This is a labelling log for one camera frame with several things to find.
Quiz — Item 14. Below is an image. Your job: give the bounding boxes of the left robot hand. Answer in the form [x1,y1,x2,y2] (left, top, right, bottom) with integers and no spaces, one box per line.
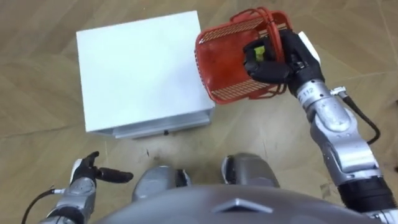
[70,151,134,187]

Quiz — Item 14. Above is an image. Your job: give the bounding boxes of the white bedside cabinet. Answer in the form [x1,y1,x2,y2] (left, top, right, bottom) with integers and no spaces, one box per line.
[75,10,216,140]

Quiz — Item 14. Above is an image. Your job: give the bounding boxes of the robot legs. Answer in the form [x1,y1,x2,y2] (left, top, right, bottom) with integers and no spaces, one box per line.
[131,152,280,202]

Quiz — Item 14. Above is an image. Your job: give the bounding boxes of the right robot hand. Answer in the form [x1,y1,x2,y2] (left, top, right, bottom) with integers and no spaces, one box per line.
[243,29,326,98]

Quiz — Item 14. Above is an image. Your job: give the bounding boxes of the red plastic mesh basket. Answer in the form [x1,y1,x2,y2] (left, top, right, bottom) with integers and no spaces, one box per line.
[194,6,294,105]

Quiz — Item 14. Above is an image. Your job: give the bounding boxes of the green item in basket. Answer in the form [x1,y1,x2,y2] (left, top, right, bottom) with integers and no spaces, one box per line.
[254,45,266,60]

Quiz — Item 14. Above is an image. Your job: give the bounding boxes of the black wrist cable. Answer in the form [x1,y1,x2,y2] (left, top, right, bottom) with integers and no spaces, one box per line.
[21,185,66,224]
[330,86,381,146]

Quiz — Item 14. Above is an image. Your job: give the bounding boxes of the robot body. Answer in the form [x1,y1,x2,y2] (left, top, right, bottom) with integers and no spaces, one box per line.
[95,184,383,224]

